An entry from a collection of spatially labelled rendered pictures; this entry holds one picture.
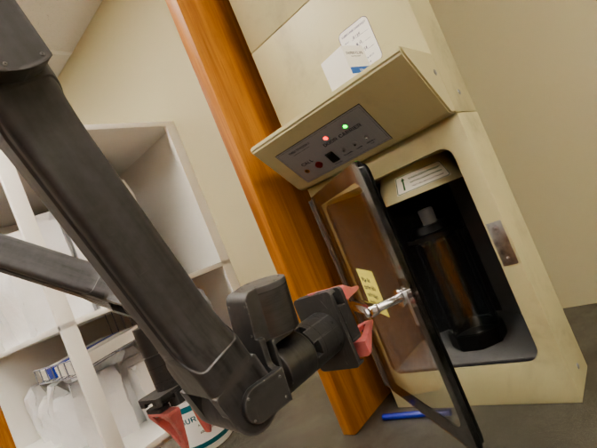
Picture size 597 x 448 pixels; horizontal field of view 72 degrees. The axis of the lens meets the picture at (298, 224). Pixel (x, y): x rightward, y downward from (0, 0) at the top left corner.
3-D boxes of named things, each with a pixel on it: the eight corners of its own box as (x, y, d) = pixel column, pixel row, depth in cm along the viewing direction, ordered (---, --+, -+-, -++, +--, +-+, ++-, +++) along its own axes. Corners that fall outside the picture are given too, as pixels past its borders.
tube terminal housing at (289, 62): (440, 349, 101) (319, 63, 103) (593, 331, 80) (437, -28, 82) (397, 407, 82) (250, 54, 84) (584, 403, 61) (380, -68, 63)
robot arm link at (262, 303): (202, 417, 44) (251, 432, 38) (169, 316, 43) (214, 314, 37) (280, 363, 52) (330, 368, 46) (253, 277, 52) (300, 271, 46)
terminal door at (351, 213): (392, 386, 80) (313, 196, 81) (488, 457, 50) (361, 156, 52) (388, 388, 80) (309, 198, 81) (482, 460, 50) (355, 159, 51)
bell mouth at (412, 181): (402, 199, 91) (393, 177, 91) (481, 167, 80) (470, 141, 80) (364, 216, 78) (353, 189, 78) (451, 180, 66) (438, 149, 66)
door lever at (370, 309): (382, 300, 63) (376, 285, 63) (409, 307, 54) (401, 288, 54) (351, 316, 62) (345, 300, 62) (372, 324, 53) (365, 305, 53)
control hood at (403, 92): (306, 189, 83) (287, 144, 83) (457, 111, 62) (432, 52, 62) (268, 200, 74) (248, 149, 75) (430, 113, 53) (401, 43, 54)
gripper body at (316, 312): (336, 285, 52) (301, 308, 47) (367, 360, 52) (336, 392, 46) (300, 296, 57) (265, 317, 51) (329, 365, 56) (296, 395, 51)
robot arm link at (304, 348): (256, 401, 46) (293, 405, 43) (237, 343, 46) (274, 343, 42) (293, 370, 51) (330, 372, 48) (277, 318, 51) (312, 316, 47)
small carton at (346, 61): (354, 95, 69) (341, 63, 69) (376, 79, 65) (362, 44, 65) (334, 98, 66) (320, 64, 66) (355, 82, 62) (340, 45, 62)
